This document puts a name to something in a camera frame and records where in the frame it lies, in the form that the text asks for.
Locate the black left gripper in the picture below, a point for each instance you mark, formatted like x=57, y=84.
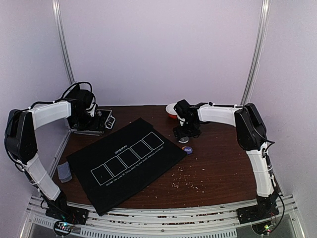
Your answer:
x=80, y=127

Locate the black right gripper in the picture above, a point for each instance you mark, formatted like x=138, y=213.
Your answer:
x=182, y=132

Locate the purple small blind button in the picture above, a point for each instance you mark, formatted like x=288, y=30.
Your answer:
x=188, y=149

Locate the black dealer button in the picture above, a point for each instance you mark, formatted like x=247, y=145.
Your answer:
x=184, y=140

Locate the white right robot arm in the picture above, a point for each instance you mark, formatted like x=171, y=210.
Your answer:
x=251, y=137

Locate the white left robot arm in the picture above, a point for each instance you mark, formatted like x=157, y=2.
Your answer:
x=21, y=145

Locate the white and red bowl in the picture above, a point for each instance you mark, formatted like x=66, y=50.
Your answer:
x=171, y=111

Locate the aluminium poker chip case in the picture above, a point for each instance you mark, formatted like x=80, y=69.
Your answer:
x=102, y=119

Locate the grey playing card deck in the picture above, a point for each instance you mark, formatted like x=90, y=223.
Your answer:
x=64, y=172

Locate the black poker play mat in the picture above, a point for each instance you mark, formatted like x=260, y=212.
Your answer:
x=123, y=163

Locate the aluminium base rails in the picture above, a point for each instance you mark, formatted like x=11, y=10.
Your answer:
x=218, y=221

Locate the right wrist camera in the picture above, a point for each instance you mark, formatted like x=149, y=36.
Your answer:
x=181, y=108

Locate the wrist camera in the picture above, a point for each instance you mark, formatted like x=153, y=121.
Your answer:
x=181, y=108
x=85, y=96

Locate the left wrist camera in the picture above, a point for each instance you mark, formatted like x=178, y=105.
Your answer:
x=85, y=96

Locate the right aluminium frame post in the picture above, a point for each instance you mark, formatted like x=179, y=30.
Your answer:
x=258, y=49

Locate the aluminium frame post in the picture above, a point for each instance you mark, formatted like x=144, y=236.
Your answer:
x=62, y=40
x=258, y=49

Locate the left aluminium frame post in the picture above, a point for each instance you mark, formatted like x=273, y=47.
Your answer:
x=62, y=40

